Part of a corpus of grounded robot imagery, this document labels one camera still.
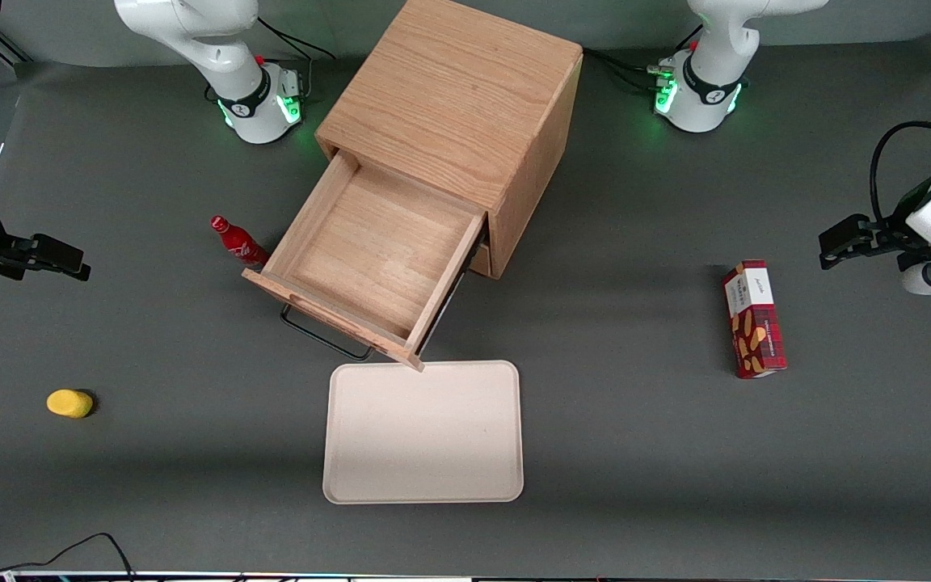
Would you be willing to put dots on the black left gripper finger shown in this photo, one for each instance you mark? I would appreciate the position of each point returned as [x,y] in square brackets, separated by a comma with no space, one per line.
[841,246]
[855,228]

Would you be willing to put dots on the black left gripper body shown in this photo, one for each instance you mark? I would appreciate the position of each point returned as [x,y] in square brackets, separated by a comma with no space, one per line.
[888,239]

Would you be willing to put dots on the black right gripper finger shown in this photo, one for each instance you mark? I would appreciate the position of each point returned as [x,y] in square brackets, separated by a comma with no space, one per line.
[57,269]
[57,249]

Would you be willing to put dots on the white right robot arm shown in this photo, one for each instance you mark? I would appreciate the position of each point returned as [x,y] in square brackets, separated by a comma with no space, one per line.
[191,32]

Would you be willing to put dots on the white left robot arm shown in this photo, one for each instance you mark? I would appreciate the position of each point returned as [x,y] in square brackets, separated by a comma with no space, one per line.
[716,81]

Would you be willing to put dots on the oak wooden drawer cabinet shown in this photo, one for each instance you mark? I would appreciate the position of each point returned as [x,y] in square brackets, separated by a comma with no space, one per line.
[449,89]

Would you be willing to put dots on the red plaid cookie box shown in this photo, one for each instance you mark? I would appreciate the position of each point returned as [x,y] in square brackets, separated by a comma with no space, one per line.
[752,323]

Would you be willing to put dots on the yellow lemon toy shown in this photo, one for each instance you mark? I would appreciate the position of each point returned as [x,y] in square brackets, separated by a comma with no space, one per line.
[69,403]

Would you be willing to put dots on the red cola bottle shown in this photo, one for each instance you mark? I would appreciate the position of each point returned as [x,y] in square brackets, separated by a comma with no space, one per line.
[238,242]

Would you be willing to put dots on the beige rectangular tray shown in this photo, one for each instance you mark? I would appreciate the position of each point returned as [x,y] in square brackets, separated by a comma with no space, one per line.
[423,432]

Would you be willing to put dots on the grey metal frame rail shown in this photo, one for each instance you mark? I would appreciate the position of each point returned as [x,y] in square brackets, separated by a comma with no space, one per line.
[13,50]

